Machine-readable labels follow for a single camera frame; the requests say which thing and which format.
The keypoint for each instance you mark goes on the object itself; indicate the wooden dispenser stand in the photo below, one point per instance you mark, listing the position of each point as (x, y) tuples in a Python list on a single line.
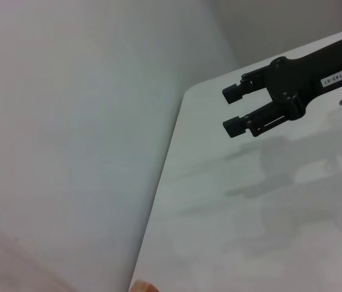
[(144, 287)]

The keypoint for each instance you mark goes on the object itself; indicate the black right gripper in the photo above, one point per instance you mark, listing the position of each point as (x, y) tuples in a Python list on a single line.
[(304, 76)]

